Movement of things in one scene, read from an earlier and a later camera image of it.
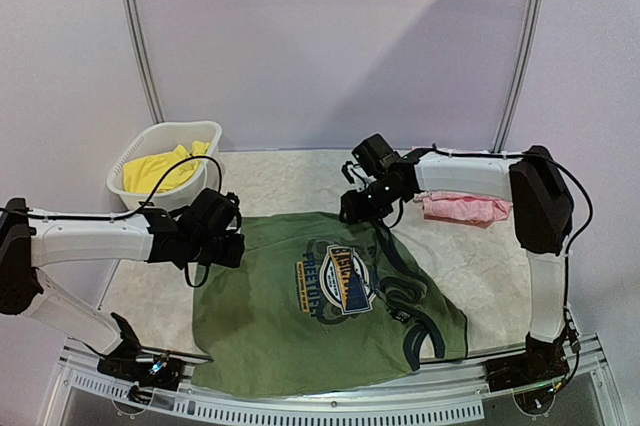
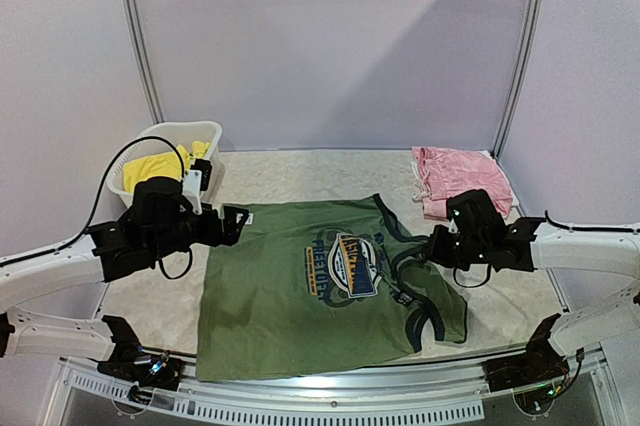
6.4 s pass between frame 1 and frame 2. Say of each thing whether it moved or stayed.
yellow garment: stayed
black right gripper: moved
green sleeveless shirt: moved
